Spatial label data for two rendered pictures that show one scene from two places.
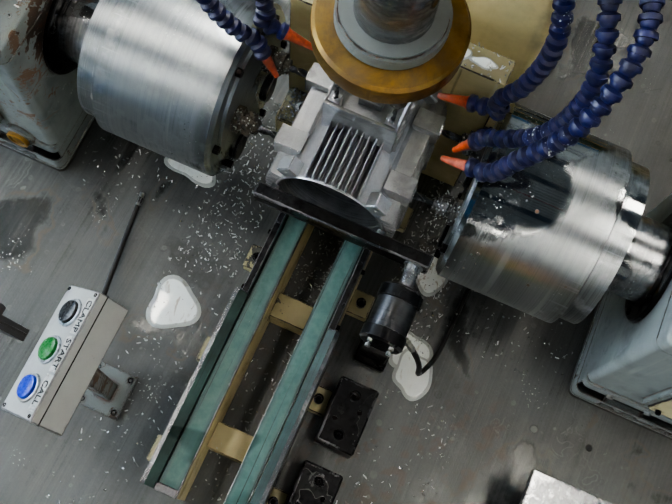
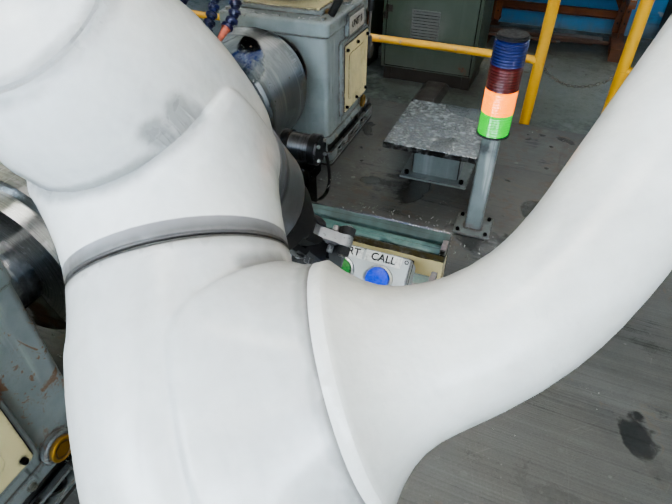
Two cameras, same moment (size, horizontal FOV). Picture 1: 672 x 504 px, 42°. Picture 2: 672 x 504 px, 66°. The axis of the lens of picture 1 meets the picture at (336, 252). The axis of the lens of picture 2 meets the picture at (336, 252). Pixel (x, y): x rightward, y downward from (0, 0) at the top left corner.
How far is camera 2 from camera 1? 101 cm
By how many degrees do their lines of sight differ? 50
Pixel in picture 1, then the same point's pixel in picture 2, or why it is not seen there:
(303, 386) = (343, 217)
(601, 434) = (353, 156)
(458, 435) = (360, 201)
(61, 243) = not seen: hidden behind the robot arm
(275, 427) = (373, 231)
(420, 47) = not seen: outside the picture
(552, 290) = (293, 69)
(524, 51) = not seen: hidden behind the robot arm
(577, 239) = (268, 41)
